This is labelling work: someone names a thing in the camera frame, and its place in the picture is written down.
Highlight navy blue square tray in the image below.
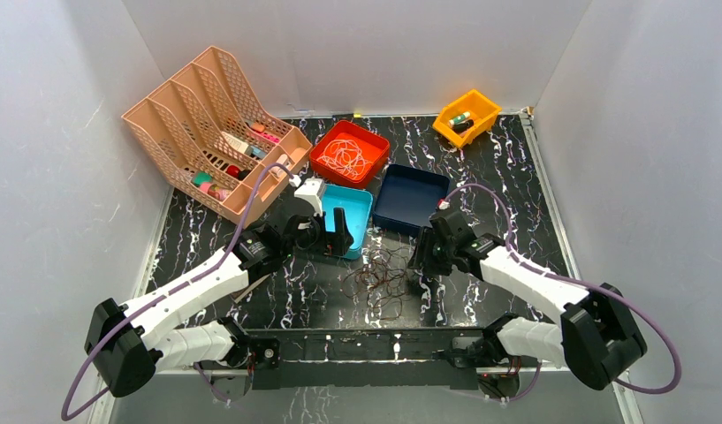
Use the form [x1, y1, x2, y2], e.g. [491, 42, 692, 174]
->
[372, 164, 451, 237]

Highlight red square tray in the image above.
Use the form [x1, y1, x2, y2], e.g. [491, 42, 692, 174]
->
[309, 120, 391, 189]

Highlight black tube in bin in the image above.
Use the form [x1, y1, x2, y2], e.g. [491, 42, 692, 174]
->
[452, 119, 475, 133]

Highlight pink marker in organizer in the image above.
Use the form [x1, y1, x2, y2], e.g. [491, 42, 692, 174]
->
[247, 120, 280, 144]

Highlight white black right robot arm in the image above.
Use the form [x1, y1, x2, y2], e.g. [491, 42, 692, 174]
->
[408, 211, 647, 390]

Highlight aluminium frame rail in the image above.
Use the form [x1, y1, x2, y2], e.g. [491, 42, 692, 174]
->
[100, 333, 631, 375]

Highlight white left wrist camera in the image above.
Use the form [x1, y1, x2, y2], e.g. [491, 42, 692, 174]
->
[293, 178, 326, 216]

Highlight peach plastic file organizer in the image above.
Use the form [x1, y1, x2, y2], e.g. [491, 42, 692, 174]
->
[122, 46, 312, 223]

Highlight white thin cable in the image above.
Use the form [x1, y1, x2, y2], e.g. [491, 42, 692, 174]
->
[318, 137, 375, 181]

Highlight green white tube in bin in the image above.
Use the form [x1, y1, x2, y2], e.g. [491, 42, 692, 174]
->
[447, 111, 471, 127]

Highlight red ball in organizer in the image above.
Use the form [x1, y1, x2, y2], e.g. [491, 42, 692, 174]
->
[225, 165, 241, 179]

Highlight brown thin cable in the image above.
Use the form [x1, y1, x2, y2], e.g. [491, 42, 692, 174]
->
[341, 246, 423, 323]

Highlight yellow plastic bin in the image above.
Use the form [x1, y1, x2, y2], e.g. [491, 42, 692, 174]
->
[433, 89, 502, 148]

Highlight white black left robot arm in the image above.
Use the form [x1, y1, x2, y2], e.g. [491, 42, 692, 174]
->
[85, 208, 353, 398]

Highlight three days to see book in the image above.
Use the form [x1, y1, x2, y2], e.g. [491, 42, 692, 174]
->
[232, 276, 269, 303]

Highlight green pink tape rolls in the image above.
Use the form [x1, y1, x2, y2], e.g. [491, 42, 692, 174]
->
[190, 171, 232, 201]

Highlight cyan square tray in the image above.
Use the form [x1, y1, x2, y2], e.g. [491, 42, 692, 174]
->
[322, 184, 374, 260]

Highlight white box in organizer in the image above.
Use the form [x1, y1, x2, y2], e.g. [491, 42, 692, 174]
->
[221, 131, 253, 155]

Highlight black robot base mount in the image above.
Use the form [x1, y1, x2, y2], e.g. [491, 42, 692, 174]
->
[194, 327, 543, 405]

